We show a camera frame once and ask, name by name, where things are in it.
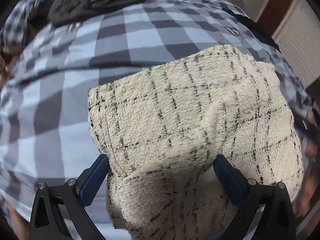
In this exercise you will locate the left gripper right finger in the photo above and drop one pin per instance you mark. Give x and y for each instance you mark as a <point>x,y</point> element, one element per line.
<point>277,219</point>

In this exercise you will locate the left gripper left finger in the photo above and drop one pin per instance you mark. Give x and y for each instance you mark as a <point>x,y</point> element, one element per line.
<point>47,221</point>

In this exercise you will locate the cream plaid tweed jacket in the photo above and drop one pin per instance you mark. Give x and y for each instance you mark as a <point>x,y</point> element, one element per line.
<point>162,128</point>

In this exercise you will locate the blue checkered bed quilt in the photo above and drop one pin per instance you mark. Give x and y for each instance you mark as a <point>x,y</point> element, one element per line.
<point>45,131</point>

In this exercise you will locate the white louvered closet door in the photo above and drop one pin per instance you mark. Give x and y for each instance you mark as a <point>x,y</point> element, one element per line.
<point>298,39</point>

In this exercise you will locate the black garment on bed edge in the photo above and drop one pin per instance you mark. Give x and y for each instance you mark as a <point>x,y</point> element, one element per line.
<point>254,28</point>

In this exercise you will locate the crumpled blue checkered blanket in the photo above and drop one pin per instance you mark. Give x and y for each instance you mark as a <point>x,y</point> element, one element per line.
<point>15,28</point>

